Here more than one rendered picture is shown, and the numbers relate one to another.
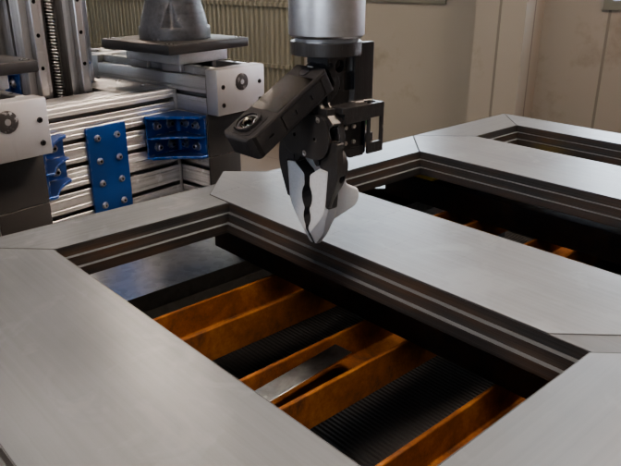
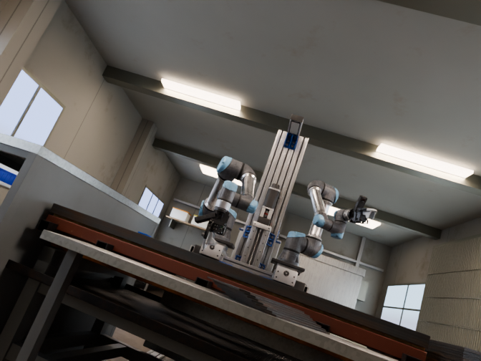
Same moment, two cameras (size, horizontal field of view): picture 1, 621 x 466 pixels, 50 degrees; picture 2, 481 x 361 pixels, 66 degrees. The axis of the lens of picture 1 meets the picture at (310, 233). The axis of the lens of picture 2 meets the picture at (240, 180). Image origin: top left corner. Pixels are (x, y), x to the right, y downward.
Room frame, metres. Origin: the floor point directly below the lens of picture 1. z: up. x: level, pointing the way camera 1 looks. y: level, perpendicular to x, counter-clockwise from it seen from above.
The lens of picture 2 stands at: (-0.24, -1.63, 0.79)
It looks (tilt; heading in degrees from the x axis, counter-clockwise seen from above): 15 degrees up; 59
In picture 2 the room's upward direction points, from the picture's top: 20 degrees clockwise
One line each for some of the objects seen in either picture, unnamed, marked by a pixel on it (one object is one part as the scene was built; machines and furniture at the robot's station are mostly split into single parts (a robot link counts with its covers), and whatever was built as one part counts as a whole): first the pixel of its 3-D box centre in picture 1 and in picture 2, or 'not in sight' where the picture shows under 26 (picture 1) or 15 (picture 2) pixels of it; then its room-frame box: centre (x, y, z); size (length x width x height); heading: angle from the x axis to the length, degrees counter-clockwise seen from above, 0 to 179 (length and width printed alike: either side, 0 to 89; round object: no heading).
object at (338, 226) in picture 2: not in sight; (336, 228); (1.55, 0.01, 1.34); 0.11 x 0.08 x 0.11; 166
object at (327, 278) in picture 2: not in sight; (315, 301); (7.01, 4.99, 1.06); 1.65 x 1.28 x 2.13; 141
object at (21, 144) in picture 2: not in sight; (74, 182); (0.13, 0.75, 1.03); 1.30 x 0.60 x 0.04; 42
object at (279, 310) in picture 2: not in sight; (261, 303); (0.55, -0.69, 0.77); 0.45 x 0.20 x 0.04; 132
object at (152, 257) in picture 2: not in sight; (210, 278); (0.56, -0.35, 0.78); 1.56 x 0.09 x 0.06; 132
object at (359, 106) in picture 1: (331, 100); (218, 221); (0.70, -0.02, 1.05); 0.09 x 0.08 x 0.12; 132
